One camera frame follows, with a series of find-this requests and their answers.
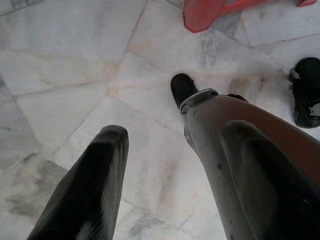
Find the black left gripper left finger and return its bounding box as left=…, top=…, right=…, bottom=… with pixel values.
left=26, top=124, right=130, bottom=240

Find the red plastic stool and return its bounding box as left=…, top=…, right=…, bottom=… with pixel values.
left=183, top=0, right=318, bottom=34

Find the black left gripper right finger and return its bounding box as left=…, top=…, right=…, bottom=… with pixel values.
left=219, top=119, right=320, bottom=240

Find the silver robot right leg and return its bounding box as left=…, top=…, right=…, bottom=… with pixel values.
left=289, top=57, right=320, bottom=130

